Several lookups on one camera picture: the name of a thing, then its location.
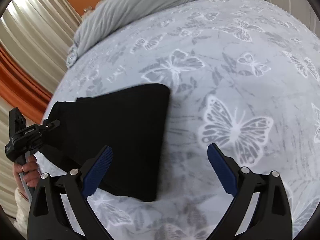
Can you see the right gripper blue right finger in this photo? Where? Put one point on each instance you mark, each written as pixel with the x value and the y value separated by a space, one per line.
pixel 224 169

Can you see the cream curtain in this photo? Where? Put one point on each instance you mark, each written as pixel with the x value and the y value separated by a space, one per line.
pixel 37 35

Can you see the orange curtain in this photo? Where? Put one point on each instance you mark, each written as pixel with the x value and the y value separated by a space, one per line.
pixel 20 90

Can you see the black pants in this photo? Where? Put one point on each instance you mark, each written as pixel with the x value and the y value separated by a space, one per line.
pixel 130 121

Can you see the grey butterfly bed sheet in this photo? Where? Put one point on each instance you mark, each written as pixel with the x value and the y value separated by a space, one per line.
pixel 243 74

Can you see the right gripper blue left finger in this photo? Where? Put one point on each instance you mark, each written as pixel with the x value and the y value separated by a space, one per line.
pixel 94 169

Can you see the left forearm white sleeve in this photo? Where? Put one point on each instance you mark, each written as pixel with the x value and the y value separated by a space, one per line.
pixel 22 214

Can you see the person's left hand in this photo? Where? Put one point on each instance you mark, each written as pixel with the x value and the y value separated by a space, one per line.
pixel 28 173

